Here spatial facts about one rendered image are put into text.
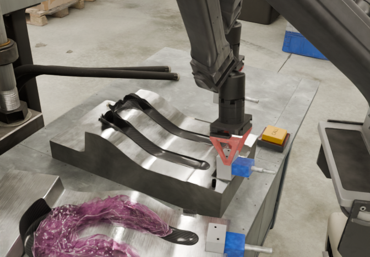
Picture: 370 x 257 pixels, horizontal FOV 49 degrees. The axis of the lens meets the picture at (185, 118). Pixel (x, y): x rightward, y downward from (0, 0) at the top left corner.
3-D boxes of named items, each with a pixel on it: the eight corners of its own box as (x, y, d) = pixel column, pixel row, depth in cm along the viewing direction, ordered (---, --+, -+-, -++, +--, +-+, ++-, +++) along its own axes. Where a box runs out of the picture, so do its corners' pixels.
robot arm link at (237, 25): (236, 25, 104) (245, 19, 109) (212, 20, 107) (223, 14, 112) (234, 49, 108) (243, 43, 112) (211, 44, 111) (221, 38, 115)
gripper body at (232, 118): (208, 133, 87) (208, 100, 84) (226, 118, 95) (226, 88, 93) (237, 138, 84) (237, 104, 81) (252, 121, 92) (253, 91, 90)
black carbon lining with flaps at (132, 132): (228, 146, 107) (232, 116, 102) (203, 181, 95) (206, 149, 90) (119, 113, 120) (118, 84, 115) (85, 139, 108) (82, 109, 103)
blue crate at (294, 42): (349, 50, 407) (355, 29, 396) (344, 65, 375) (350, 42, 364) (290, 38, 429) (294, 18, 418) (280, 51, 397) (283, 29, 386)
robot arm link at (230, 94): (230, 74, 81) (251, 69, 84) (209, 67, 87) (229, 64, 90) (230, 106, 84) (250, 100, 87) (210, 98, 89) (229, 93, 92)
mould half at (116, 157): (254, 162, 113) (260, 121, 106) (218, 222, 93) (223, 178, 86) (107, 115, 132) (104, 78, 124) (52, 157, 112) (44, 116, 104)
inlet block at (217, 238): (270, 250, 84) (273, 231, 81) (270, 270, 79) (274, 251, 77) (207, 240, 85) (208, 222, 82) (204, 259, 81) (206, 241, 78)
